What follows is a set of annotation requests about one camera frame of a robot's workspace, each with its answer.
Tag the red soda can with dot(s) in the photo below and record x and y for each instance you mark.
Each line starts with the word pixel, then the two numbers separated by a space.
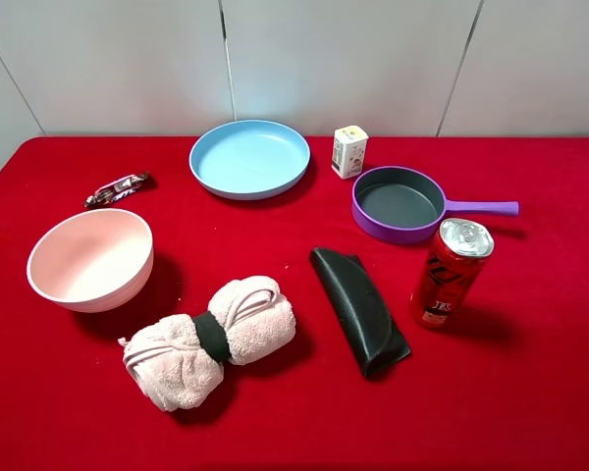
pixel 460 249

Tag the blue round plate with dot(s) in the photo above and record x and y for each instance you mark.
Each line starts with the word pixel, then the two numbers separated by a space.
pixel 249 160

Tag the small white milk carton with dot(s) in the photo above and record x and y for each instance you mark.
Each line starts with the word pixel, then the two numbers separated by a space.
pixel 349 148

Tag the black glasses case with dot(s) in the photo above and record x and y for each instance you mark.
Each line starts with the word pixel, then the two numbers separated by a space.
pixel 373 336

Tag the black towel band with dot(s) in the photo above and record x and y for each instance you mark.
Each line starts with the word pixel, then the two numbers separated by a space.
pixel 212 337

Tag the red tablecloth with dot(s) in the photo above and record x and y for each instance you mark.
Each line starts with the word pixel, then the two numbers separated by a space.
pixel 504 387

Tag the pink rolled towel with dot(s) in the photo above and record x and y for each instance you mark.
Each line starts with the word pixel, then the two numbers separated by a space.
pixel 168 364

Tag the chocolate bar wrapper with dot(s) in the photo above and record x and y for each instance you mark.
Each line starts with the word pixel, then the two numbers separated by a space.
pixel 116 190

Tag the pink bowl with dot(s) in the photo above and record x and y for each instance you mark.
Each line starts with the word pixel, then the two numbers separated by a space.
pixel 94 261

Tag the purple pan with handle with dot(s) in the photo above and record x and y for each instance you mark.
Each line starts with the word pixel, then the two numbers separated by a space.
pixel 403 206

